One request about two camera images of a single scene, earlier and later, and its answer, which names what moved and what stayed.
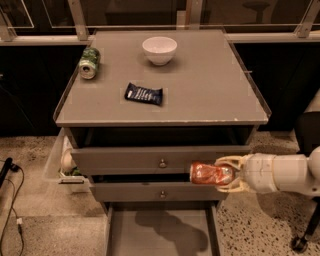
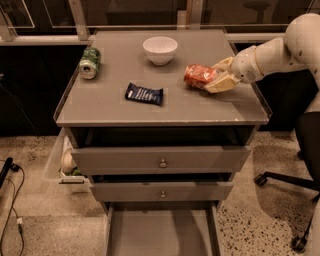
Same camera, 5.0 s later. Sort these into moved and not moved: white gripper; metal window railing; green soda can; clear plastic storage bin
Moved: white gripper
Not moved: metal window railing; green soda can; clear plastic storage bin
